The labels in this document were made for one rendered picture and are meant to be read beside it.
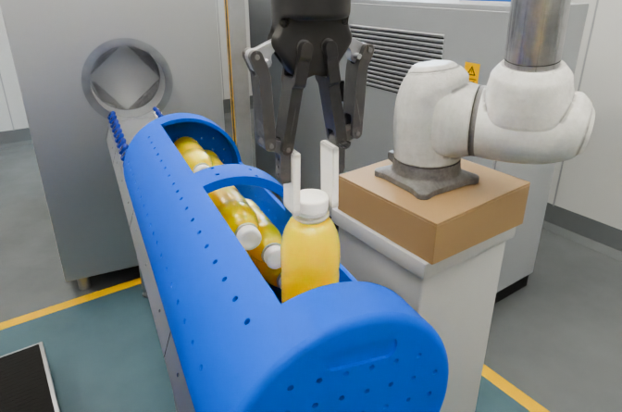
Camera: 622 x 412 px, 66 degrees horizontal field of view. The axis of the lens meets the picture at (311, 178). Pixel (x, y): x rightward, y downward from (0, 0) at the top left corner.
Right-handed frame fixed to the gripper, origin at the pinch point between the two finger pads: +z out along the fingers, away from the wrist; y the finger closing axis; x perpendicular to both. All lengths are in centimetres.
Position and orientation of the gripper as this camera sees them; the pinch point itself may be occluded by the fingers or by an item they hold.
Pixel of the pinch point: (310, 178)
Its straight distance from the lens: 51.5
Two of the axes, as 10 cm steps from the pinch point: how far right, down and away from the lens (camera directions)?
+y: -9.0, 1.6, -4.0
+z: 0.0, 9.3, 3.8
